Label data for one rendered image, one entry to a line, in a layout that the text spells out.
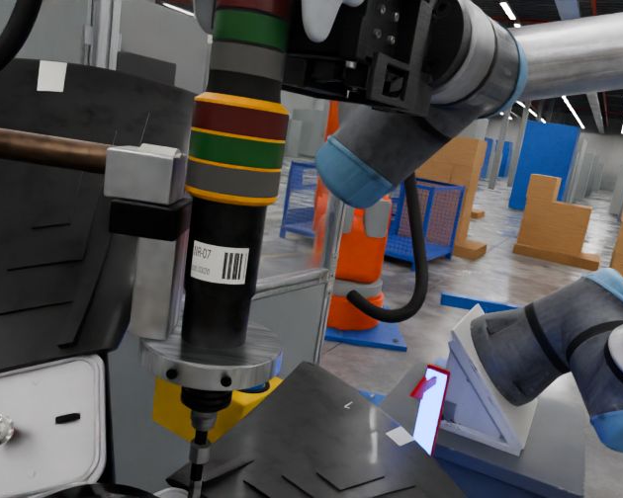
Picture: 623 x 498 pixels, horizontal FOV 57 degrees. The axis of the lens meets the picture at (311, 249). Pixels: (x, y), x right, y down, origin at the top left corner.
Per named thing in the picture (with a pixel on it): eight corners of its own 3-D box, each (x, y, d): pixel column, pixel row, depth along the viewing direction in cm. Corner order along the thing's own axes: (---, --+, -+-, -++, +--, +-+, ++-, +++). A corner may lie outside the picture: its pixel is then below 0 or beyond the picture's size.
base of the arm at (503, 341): (486, 315, 102) (537, 289, 97) (530, 396, 97) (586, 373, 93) (459, 322, 89) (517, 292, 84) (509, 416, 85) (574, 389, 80)
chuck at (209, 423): (186, 431, 29) (192, 386, 29) (192, 417, 30) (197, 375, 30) (214, 435, 29) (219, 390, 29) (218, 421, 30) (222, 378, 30)
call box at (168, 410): (148, 429, 81) (156, 359, 79) (201, 407, 89) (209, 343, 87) (233, 480, 73) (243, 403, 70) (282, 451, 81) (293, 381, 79)
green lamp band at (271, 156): (178, 157, 25) (181, 128, 24) (198, 152, 29) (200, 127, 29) (279, 172, 25) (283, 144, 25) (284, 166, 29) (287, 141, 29)
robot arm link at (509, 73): (474, 144, 53) (554, 77, 49) (426, 134, 44) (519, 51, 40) (426, 81, 55) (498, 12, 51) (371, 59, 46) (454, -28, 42)
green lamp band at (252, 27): (205, 35, 24) (209, 4, 24) (218, 46, 27) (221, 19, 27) (285, 47, 24) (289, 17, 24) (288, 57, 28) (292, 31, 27)
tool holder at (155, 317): (71, 373, 25) (88, 148, 23) (123, 320, 32) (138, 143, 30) (276, 401, 26) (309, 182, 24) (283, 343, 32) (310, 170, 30)
